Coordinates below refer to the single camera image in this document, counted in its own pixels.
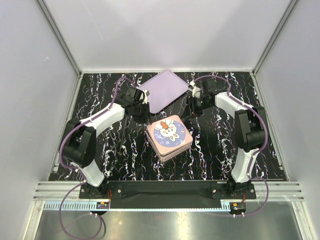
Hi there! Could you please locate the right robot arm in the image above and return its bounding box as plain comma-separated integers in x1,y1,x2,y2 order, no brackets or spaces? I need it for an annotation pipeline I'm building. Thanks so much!
181,75,269,199

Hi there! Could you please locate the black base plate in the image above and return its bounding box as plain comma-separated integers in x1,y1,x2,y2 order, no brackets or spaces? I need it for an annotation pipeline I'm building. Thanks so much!
79,180,243,211

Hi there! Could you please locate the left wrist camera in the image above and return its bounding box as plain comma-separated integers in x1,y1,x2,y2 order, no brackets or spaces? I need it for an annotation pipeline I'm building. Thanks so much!
139,89,150,104

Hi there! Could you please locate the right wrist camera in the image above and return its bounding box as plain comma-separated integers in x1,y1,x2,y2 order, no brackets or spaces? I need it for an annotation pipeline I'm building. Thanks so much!
188,80,202,98

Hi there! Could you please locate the lilac plastic tray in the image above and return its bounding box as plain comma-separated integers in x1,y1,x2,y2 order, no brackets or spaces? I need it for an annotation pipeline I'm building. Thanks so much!
138,70,189,114

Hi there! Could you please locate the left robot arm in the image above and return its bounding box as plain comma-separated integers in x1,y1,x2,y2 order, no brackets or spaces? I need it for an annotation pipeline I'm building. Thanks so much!
59,87,150,198

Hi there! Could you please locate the silver tin lid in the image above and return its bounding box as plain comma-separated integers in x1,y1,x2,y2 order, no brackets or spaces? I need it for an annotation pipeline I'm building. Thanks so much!
146,115,193,158

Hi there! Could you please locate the pink chocolate tin box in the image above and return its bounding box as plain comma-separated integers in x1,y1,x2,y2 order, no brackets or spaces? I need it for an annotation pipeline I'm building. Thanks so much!
146,131,193,162

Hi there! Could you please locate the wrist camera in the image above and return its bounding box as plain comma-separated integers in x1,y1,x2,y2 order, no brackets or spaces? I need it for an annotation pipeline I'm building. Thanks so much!
188,80,202,98
139,89,150,104

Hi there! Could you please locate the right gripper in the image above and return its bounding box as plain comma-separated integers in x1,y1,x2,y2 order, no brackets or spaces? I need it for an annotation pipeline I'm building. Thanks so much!
180,95,212,121

